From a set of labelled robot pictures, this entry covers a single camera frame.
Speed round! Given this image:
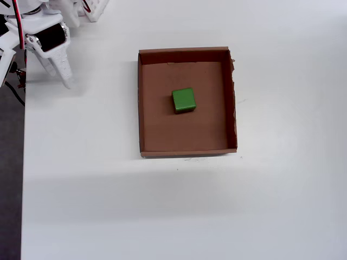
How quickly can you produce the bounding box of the metal table clamp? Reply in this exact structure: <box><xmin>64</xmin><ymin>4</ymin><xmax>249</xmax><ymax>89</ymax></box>
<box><xmin>12</xmin><ymin>62</ymin><xmax>27</xmax><ymax>90</ymax></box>

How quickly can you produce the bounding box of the black camera cable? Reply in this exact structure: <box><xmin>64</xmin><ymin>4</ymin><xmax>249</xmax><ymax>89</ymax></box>
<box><xmin>3</xmin><ymin>80</ymin><xmax>26</xmax><ymax>107</ymax></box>

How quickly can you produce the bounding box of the green cube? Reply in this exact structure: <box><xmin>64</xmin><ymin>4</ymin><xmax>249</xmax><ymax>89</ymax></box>
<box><xmin>171</xmin><ymin>87</ymin><xmax>197</xmax><ymax>114</ymax></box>

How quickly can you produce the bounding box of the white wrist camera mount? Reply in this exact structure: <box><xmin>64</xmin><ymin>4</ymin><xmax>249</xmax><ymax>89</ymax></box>
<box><xmin>0</xmin><ymin>32</ymin><xmax>25</xmax><ymax>88</ymax></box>

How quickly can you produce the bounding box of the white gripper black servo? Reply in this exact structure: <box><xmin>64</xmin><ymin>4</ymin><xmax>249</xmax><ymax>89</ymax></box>
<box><xmin>4</xmin><ymin>13</ymin><xmax>75</xmax><ymax>90</ymax></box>

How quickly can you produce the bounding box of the brown cardboard box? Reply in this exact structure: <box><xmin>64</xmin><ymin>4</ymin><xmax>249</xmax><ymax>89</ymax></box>
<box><xmin>137</xmin><ymin>46</ymin><xmax>239</xmax><ymax>159</ymax></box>

